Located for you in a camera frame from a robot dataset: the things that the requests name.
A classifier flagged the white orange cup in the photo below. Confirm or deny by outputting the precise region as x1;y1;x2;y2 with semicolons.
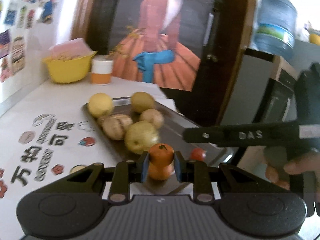
91;55;114;85

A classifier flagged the blue water jug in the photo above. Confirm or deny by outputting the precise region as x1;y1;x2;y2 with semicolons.
254;0;297;60

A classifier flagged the small red tomato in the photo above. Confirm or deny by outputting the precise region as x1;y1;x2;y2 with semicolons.
189;148;207;161

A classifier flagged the yellow flower twig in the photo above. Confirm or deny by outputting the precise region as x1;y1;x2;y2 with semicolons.
106;25;145;59

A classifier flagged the tan scarred fruit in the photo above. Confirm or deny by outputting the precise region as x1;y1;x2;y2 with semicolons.
139;109;164;129

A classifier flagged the cartoon children poster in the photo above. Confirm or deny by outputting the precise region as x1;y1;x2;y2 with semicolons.
21;0;58;29

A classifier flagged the pink white container in bowl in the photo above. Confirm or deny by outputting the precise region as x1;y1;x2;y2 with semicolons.
49;38;92;60

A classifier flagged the right hand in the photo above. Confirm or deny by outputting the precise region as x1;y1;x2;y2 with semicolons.
265;151;319;194

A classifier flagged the green-yellow lemon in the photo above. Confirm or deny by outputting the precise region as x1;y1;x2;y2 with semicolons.
131;92;155;113

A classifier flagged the house drawings poster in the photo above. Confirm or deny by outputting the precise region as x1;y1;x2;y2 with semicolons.
1;1;35;83

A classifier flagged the yellow lemon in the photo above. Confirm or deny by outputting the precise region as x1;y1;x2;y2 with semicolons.
87;93;113;118

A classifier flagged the small tangerine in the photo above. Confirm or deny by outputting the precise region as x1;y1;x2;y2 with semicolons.
149;143;175;170

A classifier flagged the painting of orange dress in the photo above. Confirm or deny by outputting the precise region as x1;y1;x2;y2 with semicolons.
109;0;215;91

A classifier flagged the yellow plastic bowl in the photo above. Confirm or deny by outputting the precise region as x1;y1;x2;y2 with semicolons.
42;51;97;83

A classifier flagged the brown potato-like fruit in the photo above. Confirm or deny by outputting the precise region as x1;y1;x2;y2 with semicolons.
98;114;133;141

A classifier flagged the yellow pear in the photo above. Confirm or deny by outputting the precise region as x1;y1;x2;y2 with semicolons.
124;121;160;155

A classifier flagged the orange mandarin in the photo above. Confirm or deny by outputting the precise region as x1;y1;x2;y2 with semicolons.
148;163;174;181

